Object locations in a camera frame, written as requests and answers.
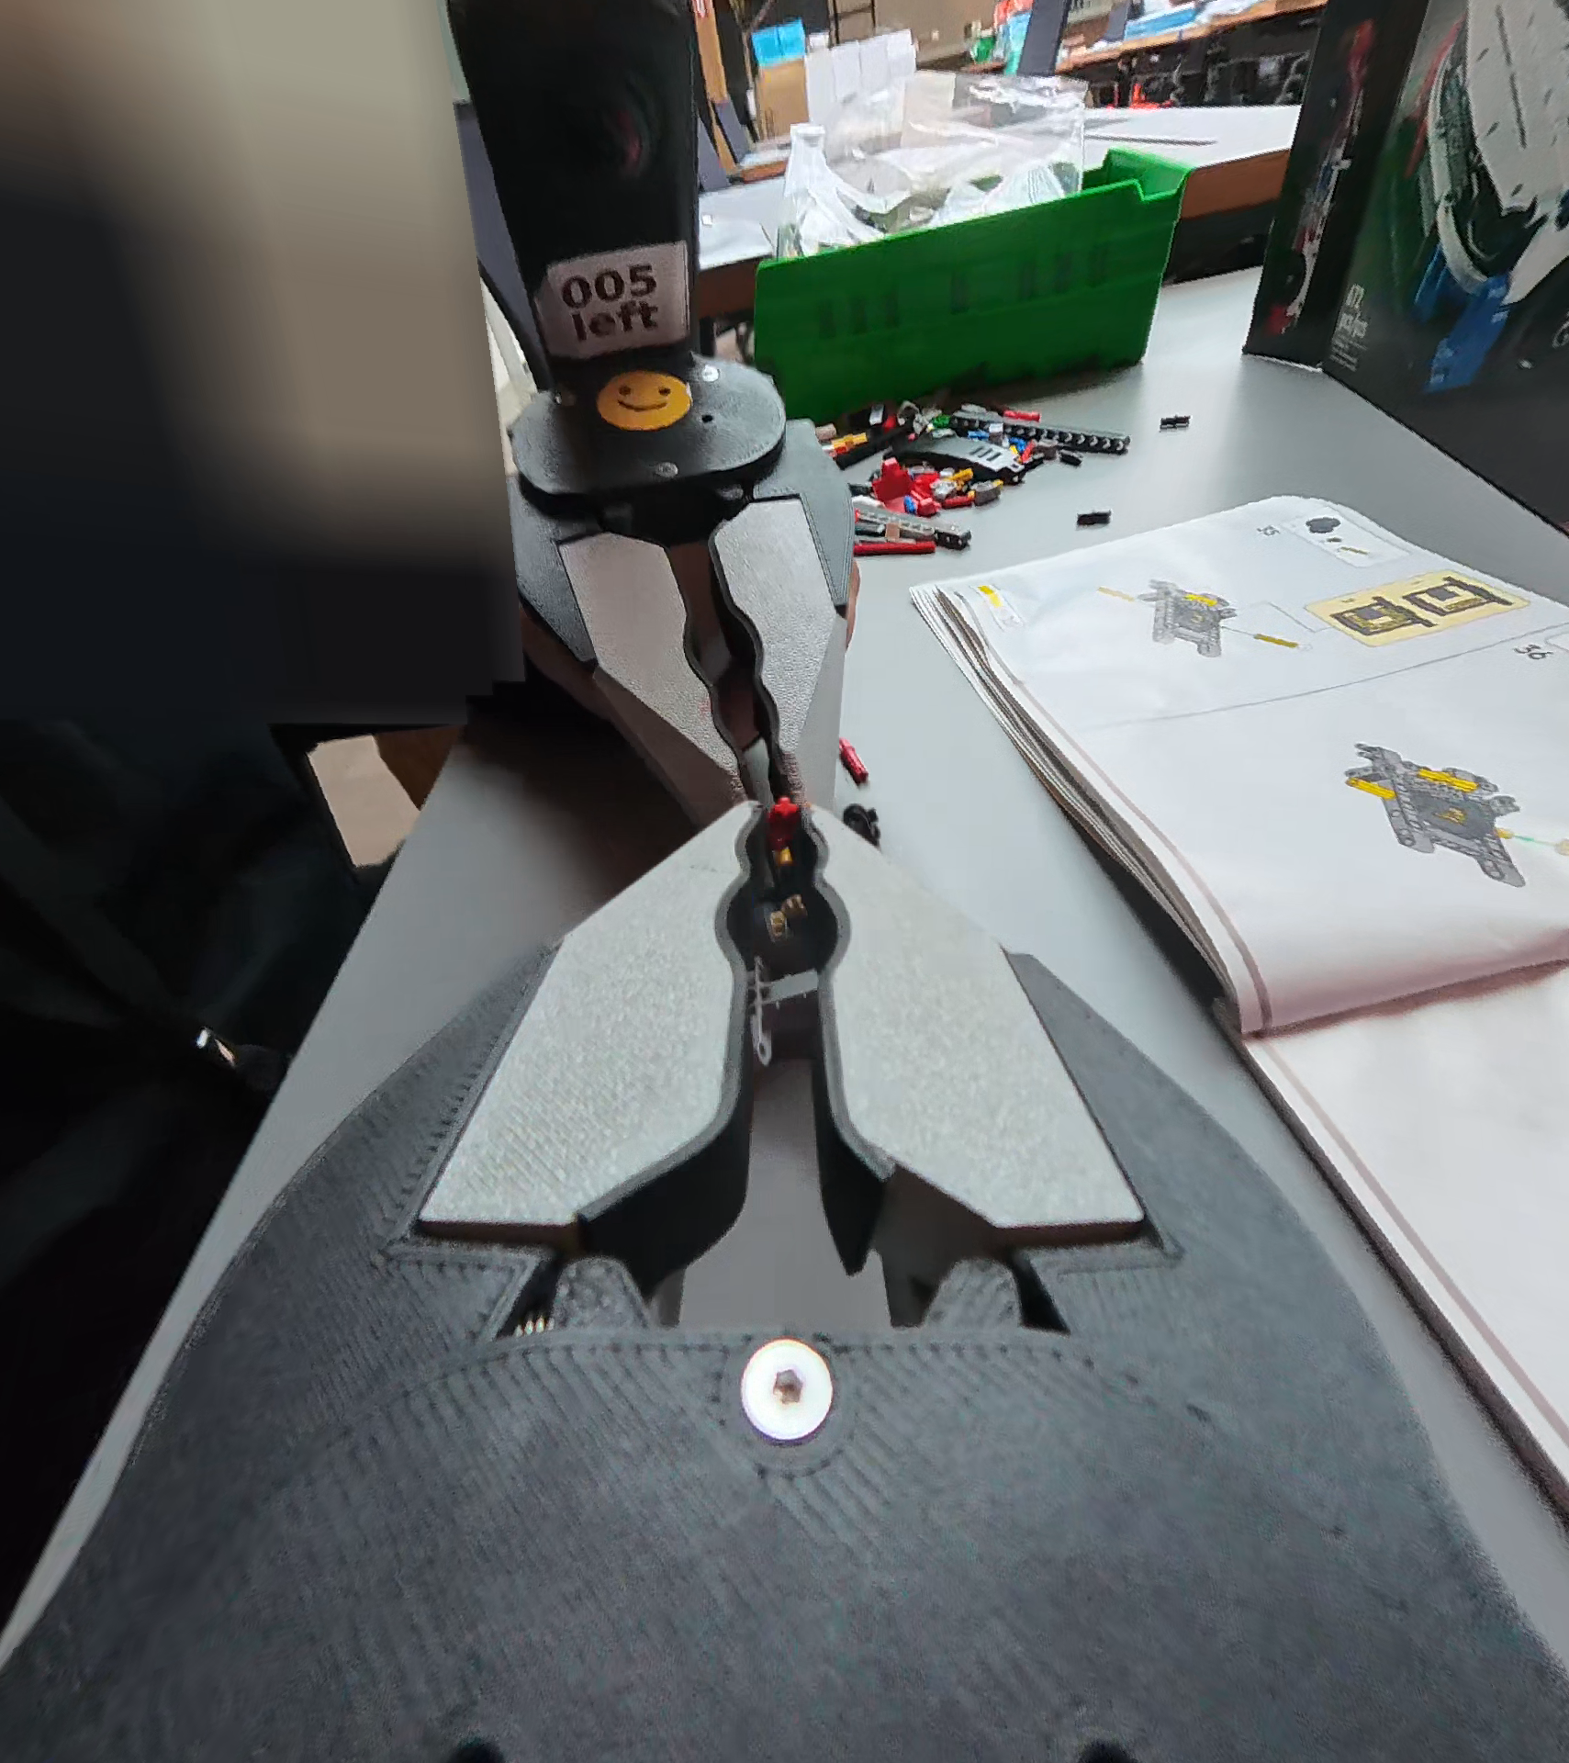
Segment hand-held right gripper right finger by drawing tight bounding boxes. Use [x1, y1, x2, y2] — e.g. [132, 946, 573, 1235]
[800, 813, 1153, 1325]

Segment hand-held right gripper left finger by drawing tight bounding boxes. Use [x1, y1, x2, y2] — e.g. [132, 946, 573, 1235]
[419, 800, 760, 1325]

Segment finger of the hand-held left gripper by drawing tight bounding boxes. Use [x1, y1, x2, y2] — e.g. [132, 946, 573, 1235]
[560, 530, 749, 828]
[704, 498, 857, 818]

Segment small lego assembly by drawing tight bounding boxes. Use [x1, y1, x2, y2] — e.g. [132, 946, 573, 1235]
[730, 795, 842, 1074]

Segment pile of loose lego pieces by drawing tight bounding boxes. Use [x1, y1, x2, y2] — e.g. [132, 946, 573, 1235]
[811, 401, 1133, 555]

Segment lego instruction booklet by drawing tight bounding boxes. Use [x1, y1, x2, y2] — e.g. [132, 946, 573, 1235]
[909, 495, 1569, 1613]

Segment lego set box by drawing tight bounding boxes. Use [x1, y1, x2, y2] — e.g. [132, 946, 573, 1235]
[1239, 0, 1569, 600]

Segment person's left hand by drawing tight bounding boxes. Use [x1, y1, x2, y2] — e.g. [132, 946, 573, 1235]
[520, 607, 704, 819]

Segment background storage shelves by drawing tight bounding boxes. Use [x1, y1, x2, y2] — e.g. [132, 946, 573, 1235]
[696, 0, 1330, 151]

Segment clear plastic bags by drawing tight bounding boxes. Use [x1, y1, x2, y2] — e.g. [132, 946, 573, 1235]
[775, 74, 1089, 259]

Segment green plastic bin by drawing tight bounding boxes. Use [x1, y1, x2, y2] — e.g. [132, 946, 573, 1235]
[749, 150, 1192, 423]

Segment black strap with buckle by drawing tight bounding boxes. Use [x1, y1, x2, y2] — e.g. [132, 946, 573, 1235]
[177, 1017, 291, 1090]

